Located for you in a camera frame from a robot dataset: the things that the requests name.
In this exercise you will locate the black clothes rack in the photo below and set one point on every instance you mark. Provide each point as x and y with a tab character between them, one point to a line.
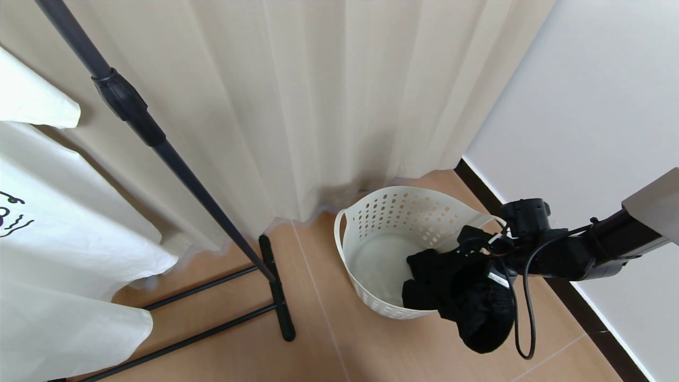
127	106

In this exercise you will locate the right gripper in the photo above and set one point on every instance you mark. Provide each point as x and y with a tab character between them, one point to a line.
498	268

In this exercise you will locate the white printed t-shirt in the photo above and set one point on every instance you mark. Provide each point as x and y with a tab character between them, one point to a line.
63	254

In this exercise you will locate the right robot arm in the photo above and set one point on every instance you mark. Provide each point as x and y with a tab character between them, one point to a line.
626	239

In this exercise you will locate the beige curtain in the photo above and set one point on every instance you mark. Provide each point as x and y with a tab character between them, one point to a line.
318	79

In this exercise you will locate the black garment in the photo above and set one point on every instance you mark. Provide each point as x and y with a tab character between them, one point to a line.
467	302

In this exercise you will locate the white laundry basket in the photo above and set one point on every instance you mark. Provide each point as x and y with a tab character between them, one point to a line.
392	212

